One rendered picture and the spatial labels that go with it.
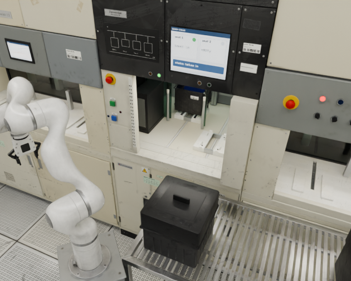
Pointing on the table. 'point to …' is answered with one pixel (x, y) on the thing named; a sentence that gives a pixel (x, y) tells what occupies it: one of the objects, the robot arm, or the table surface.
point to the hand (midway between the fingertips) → (28, 159)
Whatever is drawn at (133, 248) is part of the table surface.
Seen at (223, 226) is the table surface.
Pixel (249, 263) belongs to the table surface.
